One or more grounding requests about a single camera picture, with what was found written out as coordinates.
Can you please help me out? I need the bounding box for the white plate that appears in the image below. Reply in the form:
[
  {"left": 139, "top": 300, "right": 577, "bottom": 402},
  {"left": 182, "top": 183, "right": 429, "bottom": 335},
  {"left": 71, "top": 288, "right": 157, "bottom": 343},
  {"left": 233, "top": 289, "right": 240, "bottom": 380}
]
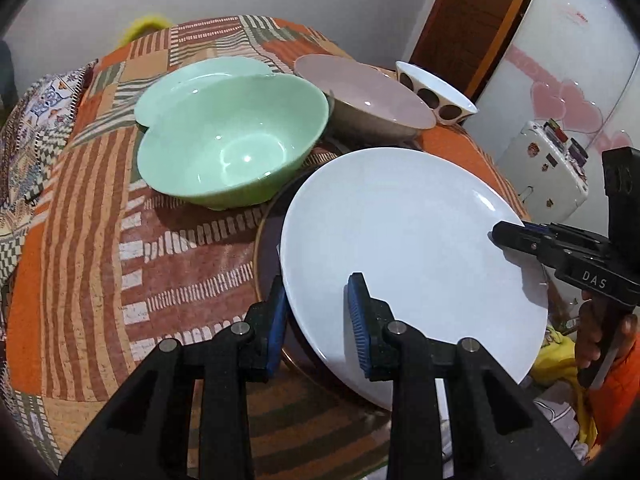
[{"left": 279, "top": 148, "right": 548, "bottom": 408}]

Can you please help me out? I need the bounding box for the white bowl with brown dots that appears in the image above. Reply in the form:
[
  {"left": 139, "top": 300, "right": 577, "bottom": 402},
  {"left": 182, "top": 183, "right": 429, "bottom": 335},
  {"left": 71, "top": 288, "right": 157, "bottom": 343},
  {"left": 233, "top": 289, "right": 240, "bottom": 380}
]
[{"left": 396, "top": 61, "right": 477, "bottom": 126}]

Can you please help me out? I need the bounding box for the pink bowl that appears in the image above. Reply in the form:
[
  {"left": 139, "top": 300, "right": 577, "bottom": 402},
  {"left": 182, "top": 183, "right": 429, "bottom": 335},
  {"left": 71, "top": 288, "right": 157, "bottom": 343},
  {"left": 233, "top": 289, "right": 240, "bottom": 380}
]
[{"left": 294, "top": 54, "right": 436, "bottom": 144}]

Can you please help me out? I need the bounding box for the light green bowl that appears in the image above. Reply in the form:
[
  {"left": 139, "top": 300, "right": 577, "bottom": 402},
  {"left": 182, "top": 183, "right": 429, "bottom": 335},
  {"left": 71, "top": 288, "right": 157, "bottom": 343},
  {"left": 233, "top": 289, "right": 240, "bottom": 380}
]
[{"left": 137, "top": 74, "right": 330, "bottom": 210}]

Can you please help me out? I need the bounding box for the light green plate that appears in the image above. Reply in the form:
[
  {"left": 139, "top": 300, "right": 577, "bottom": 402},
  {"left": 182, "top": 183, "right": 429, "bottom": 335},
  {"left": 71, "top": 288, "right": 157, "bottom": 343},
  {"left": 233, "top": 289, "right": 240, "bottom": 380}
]
[{"left": 134, "top": 56, "right": 272, "bottom": 127}]

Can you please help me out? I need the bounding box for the person right hand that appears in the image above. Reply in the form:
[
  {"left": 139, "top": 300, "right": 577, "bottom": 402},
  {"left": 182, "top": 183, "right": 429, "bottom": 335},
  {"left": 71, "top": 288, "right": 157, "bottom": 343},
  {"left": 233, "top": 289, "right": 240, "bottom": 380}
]
[{"left": 574, "top": 291, "right": 640, "bottom": 373}]

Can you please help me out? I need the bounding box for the white small appliance with stickers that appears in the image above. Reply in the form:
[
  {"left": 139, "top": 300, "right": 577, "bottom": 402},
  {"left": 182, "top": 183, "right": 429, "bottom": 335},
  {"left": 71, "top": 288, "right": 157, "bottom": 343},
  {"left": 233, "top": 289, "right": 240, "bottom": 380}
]
[{"left": 498, "top": 122, "right": 589, "bottom": 223}]

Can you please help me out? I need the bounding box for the orange striped patchwork blanket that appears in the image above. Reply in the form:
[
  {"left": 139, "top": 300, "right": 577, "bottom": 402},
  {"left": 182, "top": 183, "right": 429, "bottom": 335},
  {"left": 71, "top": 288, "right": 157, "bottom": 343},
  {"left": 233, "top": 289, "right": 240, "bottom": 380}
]
[{"left": 4, "top": 13, "right": 532, "bottom": 480}]

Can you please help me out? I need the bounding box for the dark purple plate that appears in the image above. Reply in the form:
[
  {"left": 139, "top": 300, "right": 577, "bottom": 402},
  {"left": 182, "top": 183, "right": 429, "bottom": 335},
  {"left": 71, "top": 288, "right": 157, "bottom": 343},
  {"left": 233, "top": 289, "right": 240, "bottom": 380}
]
[{"left": 253, "top": 167, "right": 390, "bottom": 415}]

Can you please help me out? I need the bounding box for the brown wooden door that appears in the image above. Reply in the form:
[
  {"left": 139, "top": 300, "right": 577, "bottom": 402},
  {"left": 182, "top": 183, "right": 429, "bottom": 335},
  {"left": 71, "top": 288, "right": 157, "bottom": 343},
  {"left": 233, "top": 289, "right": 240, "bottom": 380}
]
[{"left": 410, "top": 0, "right": 532, "bottom": 101}]

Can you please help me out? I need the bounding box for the checkered patterned quilt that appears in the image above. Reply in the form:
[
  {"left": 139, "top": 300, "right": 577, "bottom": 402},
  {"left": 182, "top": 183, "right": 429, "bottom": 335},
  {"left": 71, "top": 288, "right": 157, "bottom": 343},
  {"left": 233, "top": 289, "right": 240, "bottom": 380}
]
[{"left": 1, "top": 61, "right": 98, "bottom": 283}]

